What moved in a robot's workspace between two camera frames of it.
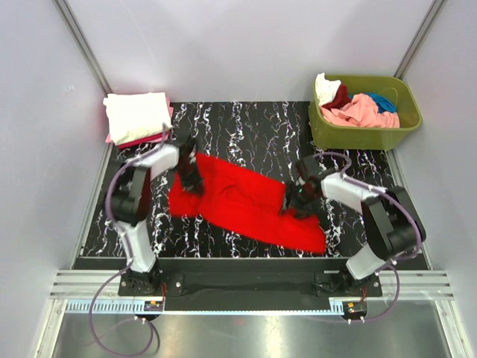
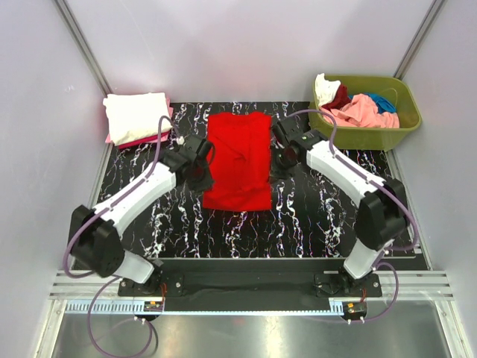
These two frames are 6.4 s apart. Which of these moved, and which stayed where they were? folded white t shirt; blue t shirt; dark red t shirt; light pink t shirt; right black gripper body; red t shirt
Moved: right black gripper body; red t shirt
Stayed: dark red t shirt; folded white t shirt; light pink t shirt; blue t shirt
